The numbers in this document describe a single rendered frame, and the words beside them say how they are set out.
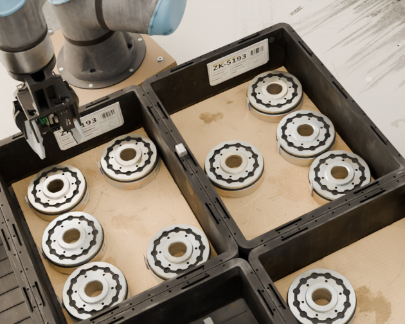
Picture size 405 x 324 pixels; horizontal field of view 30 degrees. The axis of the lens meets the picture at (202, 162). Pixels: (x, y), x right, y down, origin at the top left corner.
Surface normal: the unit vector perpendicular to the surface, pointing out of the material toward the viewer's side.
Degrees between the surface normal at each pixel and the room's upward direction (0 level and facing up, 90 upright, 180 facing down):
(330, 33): 0
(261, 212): 0
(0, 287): 0
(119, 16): 77
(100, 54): 72
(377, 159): 90
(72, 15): 90
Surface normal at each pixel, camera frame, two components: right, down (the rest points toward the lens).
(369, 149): -0.90, 0.40
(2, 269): -0.11, -0.60
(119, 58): 0.64, 0.29
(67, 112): 0.44, 0.66
